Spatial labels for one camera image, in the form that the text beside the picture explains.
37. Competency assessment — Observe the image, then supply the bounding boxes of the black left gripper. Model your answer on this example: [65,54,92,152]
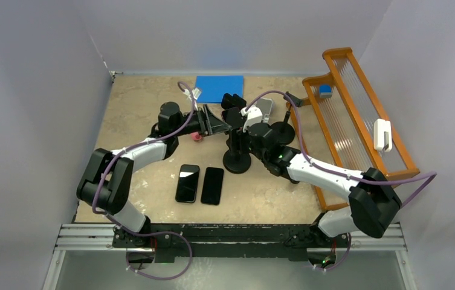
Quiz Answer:
[172,105,230,138]

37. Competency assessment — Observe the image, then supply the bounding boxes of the black phone purple edge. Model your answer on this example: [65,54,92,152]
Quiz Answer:
[221,107,245,130]

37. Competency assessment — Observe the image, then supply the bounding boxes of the black round base phone stand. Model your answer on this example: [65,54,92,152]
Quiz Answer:
[222,129,251,174]

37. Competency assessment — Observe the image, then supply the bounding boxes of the black phone white stripe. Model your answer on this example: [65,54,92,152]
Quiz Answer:
[175,164,200,203]

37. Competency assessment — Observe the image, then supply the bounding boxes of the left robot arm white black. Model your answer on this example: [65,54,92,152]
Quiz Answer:
[76,101,233,247]

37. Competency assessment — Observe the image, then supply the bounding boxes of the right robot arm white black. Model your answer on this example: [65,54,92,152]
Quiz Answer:
[228,123,402,246]

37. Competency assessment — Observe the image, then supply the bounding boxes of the black phone on folding stand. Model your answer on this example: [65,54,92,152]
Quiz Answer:
[221,93,247,110]

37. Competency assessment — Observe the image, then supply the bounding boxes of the white silver phone stand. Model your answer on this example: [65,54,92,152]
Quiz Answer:
[256,97,274,123]

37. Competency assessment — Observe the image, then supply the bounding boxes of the pink patterned bottle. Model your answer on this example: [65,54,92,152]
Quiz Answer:
[190,132,203,143]

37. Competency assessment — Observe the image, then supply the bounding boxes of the blue foam mat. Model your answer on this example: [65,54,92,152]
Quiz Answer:
[195,75,244,103]

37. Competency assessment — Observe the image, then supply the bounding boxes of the blue sponge block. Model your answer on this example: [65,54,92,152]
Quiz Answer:
[318,84,333,98]

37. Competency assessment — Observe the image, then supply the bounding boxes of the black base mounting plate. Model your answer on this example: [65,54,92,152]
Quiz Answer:
[112,223,348,263]

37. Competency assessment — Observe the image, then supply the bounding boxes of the orange wooden rack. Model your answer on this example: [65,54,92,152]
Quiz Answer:
[286,47,421,213]

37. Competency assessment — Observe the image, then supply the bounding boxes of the white clip on rack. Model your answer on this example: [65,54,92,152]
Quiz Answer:
[373,118,393,152]

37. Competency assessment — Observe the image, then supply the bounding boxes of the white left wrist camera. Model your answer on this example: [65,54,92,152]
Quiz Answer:
[183,88,202,100]

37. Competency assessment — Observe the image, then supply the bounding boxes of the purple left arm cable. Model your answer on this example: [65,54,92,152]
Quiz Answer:
[92,82,196,237]

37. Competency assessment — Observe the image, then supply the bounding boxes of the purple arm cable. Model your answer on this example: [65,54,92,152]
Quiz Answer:
[245,90,438,272]
[92,82,196,237]

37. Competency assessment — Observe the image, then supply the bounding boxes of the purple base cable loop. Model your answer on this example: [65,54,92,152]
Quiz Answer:
[125,232,195,282]

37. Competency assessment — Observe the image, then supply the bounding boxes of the aluminium frame rail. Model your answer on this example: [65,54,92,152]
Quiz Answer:
[43,222,418,290]

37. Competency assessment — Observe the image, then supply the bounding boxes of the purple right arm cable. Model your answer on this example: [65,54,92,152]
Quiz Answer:
[245,90,438,272]

